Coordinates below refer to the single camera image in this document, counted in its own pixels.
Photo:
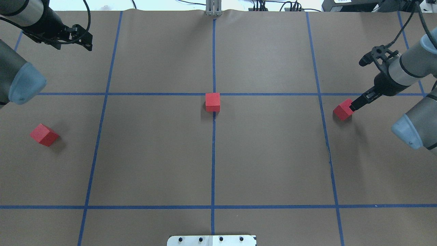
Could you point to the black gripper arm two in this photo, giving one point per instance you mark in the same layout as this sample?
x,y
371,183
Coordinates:
x,y
384,84

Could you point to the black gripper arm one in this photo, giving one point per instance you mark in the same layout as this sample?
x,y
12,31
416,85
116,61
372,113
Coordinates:
x,y
56,27

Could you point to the red block placed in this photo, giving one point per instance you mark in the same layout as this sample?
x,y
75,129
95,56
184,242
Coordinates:
x,y
213,102
343,110
44,135

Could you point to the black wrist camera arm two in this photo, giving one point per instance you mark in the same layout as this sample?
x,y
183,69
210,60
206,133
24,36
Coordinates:
x,y
381,56

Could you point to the aluminium profile post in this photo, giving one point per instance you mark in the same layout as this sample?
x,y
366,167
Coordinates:
x,y
213,8

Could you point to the white camera stand base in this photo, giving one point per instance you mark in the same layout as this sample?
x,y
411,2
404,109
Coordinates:
x,y
212,240

